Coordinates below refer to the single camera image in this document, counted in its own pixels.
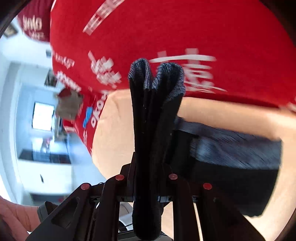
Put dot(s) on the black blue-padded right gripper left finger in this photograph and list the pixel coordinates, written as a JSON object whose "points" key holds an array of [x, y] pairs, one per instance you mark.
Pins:
{"points": [[91, 212]]}

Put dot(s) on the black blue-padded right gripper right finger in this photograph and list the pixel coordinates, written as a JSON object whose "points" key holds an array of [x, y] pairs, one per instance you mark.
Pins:
{"points": [[197, 212]]}

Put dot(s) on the black pants with blue waistband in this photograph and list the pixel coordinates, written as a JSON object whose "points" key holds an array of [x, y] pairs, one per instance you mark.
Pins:
{"points": [[242, 168]]}

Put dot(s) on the pink sleeve left forearm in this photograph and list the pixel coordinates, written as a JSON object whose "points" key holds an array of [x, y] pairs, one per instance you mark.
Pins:
{"points": [[17, 220]]}

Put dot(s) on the red sofa cover white print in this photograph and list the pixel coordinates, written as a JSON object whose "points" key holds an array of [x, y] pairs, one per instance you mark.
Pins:
{"points": [[237, 51]]}

